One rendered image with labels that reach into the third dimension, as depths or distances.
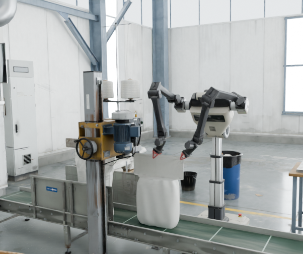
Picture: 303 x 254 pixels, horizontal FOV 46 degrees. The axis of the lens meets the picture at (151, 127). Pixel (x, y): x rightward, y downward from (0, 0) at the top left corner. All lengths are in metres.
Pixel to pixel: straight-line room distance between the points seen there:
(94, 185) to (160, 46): 9.26
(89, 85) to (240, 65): 8.54
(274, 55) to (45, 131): 6.68
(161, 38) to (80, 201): 9.03
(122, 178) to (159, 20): 8.79
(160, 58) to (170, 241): 9.34
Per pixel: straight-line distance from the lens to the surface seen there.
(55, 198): 3.79
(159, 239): 3.17
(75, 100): 8.81
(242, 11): 11.42
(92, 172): 3.08
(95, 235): 3.24
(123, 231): 3.34
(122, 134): 2.93
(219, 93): 2.87
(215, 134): 3.52
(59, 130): 8.43
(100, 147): 2.98
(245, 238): 3.16
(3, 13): 5.28
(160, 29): 12.06
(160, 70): 11.94
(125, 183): 3.85
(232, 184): 5.33
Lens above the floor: 1.60
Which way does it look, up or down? 6 degrees down
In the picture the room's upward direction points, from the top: 1 degrees counter-clockwise
